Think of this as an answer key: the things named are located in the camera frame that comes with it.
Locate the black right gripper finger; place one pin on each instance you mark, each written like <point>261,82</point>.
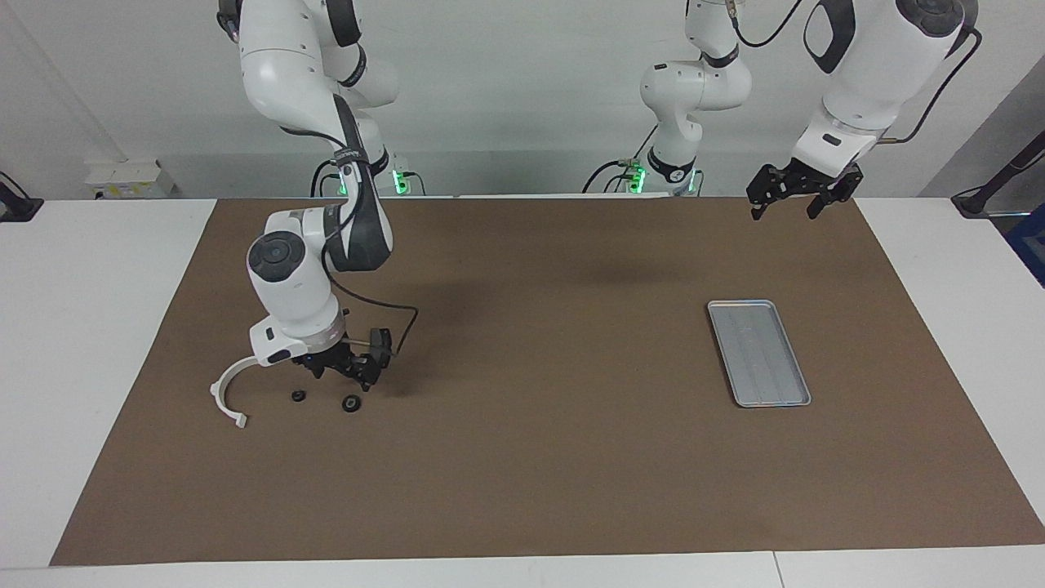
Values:
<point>317,371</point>
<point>370,377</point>

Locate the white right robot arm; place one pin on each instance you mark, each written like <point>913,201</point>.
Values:
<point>286,278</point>

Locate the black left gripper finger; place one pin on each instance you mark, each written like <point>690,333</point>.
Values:
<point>818,206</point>
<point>758,204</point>

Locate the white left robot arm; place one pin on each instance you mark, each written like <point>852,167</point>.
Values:
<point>857,82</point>

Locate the silver metal tray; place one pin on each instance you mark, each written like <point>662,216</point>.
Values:
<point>759,351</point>

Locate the white semicircular bracket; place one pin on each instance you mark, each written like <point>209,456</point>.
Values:
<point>217,394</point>

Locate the brown table mat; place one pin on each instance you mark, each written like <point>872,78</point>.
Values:
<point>531,457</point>

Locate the white wall socket box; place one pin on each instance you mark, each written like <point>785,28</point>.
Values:
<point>131,178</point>

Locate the black clamp stand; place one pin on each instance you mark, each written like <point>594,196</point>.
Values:
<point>18,208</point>

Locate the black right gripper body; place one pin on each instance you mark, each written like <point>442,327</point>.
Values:
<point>343,358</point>

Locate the black angled stand pole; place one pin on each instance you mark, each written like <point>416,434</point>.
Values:
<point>980,200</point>

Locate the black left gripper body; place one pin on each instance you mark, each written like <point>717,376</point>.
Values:
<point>808,181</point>

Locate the blue object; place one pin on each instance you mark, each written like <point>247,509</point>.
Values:
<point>1030,245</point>

